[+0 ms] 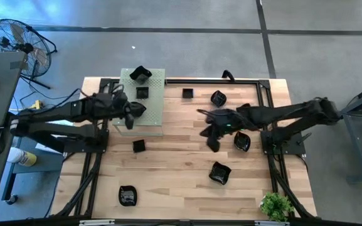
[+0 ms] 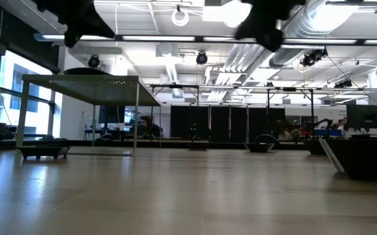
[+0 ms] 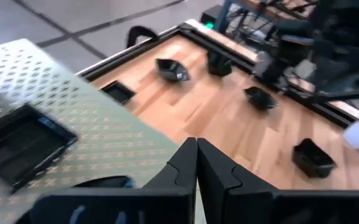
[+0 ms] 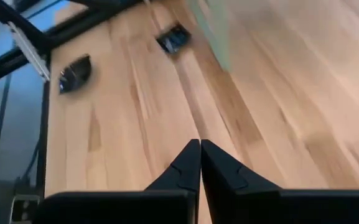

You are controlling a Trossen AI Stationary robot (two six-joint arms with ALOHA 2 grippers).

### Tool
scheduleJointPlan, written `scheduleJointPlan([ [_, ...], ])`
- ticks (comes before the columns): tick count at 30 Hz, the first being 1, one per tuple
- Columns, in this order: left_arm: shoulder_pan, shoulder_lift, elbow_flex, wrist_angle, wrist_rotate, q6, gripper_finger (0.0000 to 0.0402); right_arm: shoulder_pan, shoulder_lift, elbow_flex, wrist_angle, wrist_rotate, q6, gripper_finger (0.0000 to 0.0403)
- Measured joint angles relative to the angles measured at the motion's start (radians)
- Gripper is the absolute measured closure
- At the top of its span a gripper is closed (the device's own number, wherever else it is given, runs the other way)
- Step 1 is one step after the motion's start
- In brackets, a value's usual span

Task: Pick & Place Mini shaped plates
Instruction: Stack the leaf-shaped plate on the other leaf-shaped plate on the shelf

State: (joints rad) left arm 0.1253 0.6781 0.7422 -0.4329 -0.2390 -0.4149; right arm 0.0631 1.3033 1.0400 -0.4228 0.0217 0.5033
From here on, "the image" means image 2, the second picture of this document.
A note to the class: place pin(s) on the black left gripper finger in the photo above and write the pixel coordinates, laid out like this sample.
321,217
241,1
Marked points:
103,26
98,33

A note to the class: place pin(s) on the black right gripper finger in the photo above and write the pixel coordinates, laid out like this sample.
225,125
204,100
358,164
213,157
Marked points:
247,26
248,33

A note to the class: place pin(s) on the black deep wavy mini bowl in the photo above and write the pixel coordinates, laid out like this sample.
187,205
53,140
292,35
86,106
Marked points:
314,147
85,71

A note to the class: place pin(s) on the black leaf-shaped mini plate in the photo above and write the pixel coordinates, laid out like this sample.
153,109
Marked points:
259,147

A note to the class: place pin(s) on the black ceiling spotlight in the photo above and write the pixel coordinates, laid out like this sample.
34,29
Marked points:
201,58
93,61
343,84
312,58

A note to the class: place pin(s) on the pale green perforated metal shelf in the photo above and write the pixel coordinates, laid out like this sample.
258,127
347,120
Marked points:
87,86

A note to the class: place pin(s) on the overhead light bar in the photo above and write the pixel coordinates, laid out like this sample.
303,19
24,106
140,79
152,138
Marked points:
158,38

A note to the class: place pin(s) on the black computer monitor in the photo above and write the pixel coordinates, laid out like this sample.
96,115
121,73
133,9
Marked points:
111,114
366,115

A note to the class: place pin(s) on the black partition panels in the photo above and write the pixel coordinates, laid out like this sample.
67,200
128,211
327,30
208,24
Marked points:
221,124

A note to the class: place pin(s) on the person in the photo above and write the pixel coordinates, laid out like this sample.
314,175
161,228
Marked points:
147,125
341,124
283,132

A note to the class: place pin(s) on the small potted plant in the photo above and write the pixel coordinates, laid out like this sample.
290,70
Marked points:
296,134

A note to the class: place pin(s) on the black low tray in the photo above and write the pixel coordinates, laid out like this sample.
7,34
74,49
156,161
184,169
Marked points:
41,150

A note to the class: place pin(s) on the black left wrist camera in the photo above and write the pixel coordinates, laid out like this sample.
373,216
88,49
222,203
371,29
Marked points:
72,38

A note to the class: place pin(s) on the silver ventilation duct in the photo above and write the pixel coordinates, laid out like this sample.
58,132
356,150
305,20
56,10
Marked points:
322,19

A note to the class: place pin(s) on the black metal gantry frame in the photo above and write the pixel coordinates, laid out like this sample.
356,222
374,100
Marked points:
175,86

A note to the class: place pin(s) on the black table edge frame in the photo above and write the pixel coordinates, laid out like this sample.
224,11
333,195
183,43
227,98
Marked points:
77,143

